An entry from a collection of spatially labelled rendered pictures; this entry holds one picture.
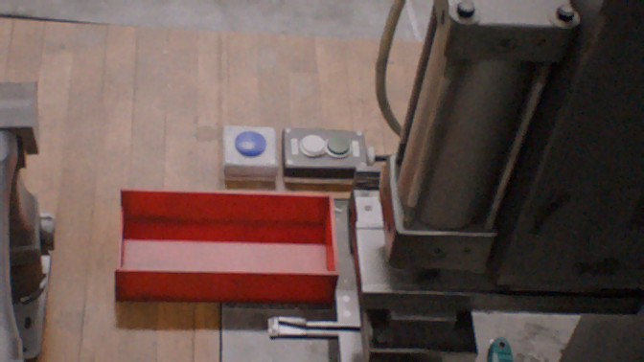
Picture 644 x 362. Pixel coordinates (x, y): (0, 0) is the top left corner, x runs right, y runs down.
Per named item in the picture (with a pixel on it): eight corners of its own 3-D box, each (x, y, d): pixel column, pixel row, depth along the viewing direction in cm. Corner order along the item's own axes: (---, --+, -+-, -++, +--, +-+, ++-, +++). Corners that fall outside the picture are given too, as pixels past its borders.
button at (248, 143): (233, 139, 154) (234, 128, 153) (264, 140, 155) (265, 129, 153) (234, 163, 152) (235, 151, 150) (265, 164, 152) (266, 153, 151)
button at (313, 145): (299, 145, 155) (301, 134, 153) (322, 145, 155) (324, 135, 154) (301, 161, 153) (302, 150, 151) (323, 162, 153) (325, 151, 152)
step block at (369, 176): (346, 212, 151) (356, 165, 144) (369, 213, 151) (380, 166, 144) (350, 253, 147) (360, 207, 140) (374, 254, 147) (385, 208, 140)
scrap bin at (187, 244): (120, 218, 146) (120, 187, 142) (327, 224, 149) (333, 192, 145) (114, 302, 138) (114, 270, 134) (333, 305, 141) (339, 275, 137)
